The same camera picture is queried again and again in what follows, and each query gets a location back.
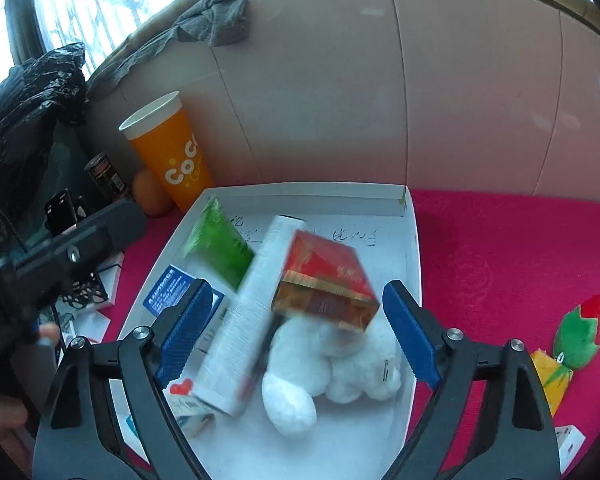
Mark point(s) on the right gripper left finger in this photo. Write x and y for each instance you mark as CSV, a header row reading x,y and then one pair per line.
x,y
79,436

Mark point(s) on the orange paper cup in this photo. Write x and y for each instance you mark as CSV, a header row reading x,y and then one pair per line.
x,y
163,138

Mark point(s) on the yellow orange packet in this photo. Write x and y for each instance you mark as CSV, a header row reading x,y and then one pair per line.
x,y
554,376

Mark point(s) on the white yellow Glucophage box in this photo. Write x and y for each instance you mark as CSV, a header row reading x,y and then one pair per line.
x,y
224,379

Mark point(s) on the red cigarette box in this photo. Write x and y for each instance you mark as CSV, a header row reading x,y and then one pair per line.
x,y
325,279

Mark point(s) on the pink red bed sheet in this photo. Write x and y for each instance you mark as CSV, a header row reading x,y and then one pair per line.
x,y
497,266

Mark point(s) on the blue white medicine box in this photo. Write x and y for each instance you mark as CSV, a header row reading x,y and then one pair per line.
x,y
168,290

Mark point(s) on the black plastic bag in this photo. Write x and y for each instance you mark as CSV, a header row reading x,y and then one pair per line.
x,y
35,97

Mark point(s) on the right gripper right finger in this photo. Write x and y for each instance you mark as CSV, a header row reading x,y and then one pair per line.
x,y
514,437

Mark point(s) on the grey cloth on ledge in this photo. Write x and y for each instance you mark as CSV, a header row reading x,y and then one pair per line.
x,y
216,23

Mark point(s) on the dark drink can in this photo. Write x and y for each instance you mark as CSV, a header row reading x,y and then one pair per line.
x,y
106,178

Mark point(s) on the green sachet packet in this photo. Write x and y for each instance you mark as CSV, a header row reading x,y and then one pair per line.
x,y
215,240

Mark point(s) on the white cardboard tray box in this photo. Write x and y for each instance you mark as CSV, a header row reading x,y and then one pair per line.
x,y
355,441

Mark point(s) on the black smartphone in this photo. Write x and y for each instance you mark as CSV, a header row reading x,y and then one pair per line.
x,y
60,214

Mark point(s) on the small white heart box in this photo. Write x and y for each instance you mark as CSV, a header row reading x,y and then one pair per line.
x,y
191,416

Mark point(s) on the white box at edge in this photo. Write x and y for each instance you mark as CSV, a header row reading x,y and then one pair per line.
x,y
569,440

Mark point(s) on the green red plush elf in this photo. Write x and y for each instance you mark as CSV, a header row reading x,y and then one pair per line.
x,y
577,339

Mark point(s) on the white plush bear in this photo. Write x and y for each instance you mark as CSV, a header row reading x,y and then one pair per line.
x,y
309,357

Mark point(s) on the orange fruit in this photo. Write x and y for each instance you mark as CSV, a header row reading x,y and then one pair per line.
x,y
150,195

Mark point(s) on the left hand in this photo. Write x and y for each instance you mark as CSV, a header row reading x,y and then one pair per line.
x,y
13,414

